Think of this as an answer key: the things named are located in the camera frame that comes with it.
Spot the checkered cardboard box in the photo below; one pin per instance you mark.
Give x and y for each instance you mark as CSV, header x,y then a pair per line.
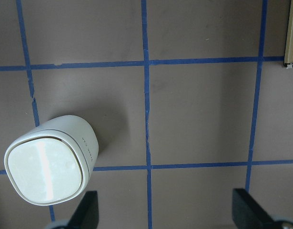
x,y
288,56

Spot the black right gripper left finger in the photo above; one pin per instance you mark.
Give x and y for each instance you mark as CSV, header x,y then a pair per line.
x,y
86,215

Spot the white trash can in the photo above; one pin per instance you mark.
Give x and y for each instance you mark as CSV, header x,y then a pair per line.
x,y
53,162

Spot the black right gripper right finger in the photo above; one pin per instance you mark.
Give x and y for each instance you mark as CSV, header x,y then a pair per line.
x,y
248,214

